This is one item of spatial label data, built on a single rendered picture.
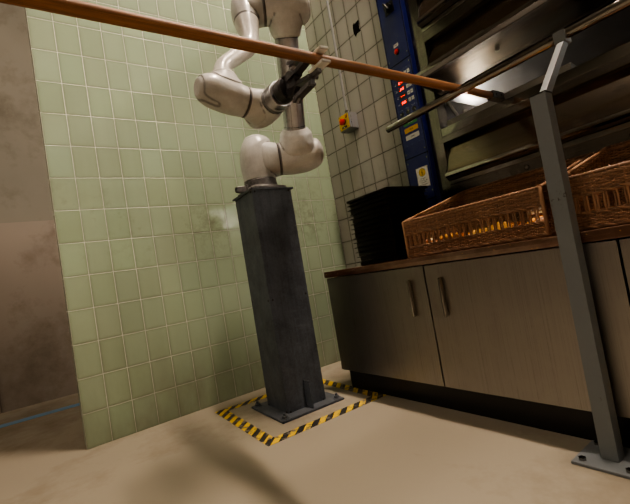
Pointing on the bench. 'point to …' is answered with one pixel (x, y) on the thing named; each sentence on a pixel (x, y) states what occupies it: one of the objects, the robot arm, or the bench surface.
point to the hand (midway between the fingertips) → (318, 59)
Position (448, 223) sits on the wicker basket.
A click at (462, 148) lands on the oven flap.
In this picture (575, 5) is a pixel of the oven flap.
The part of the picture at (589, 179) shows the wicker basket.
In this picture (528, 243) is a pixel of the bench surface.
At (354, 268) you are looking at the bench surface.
